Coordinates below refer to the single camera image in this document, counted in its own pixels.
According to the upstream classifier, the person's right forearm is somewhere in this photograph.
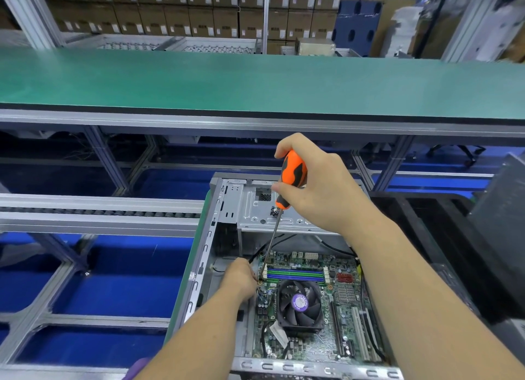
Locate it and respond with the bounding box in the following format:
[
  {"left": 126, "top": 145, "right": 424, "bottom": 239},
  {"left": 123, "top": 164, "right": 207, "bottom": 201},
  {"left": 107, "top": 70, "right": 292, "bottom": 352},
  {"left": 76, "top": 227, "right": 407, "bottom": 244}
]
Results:
[{"left": 348, "top": 215, "right": 525, "bottom": 380}]

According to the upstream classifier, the orange black handle screwdriver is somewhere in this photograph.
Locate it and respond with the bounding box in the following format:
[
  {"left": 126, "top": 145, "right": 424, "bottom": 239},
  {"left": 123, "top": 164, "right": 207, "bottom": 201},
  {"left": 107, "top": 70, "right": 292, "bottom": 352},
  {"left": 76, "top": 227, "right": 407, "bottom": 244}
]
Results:
[{"left": 261, "top": 149, "right": 308, "bottom": 266}]

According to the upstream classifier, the green motherboard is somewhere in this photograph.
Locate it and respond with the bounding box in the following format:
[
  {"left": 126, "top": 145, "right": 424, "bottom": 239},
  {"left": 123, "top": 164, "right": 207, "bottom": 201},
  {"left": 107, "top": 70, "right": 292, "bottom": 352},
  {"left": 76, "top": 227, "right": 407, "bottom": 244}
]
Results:
[{"left": 250, "top": 251, "right": 387, "bottom": 364}]

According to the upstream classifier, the grey flat metal rail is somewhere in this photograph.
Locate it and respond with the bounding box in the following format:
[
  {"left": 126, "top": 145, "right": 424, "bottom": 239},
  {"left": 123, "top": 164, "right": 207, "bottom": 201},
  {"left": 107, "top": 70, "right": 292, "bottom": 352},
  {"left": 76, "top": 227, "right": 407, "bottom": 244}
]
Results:
[{"left": 0, "top": 192, "right": 206, "bottom": 237}]

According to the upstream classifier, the green conveyor belt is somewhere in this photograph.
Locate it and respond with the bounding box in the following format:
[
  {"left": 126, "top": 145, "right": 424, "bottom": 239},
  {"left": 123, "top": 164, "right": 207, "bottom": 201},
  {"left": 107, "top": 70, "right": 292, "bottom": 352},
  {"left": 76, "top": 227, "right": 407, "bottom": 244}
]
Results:
[{"left": 0, "top": 47, "right": 525, "bottom": 124}]

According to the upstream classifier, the person's left hand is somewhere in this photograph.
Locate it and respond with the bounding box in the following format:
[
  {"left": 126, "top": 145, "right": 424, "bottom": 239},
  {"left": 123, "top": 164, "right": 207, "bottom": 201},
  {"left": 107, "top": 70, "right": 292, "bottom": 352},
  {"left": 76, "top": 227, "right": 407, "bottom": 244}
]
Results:
[{"left": 218, "top": 256, "right": 260, "bottom": 307}]

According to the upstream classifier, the person's right hand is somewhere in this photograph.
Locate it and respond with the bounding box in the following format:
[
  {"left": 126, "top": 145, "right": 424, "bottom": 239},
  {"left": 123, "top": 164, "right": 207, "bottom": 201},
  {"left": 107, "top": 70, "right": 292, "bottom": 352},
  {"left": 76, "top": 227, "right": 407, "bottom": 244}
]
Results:
[{"left": 271, "top": 133, "right": 378, "bottom": 237}]

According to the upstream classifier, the stack of cardboard boxes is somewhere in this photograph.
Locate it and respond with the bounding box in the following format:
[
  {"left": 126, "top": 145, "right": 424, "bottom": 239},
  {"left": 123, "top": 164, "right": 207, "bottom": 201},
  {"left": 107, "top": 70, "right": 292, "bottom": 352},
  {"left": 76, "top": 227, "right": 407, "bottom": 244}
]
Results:
[{"left": 41, "top": 0, "right": 390, "bottom": 52}]

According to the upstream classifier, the person's left forearm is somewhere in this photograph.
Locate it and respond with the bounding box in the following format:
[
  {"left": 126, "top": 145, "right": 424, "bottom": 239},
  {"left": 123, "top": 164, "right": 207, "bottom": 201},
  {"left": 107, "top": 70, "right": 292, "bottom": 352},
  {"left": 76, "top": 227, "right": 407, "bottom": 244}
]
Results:
[{"left": 135, "top": 292, "right": 251, "bottom": 380}]

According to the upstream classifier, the grey metal computer case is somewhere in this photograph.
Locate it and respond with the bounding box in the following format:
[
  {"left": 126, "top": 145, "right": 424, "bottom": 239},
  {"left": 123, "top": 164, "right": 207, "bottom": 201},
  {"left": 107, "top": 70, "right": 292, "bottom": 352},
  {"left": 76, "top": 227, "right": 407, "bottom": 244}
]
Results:
[{"left": 164, "top": 172, "right": 405, "bottom": 380}]

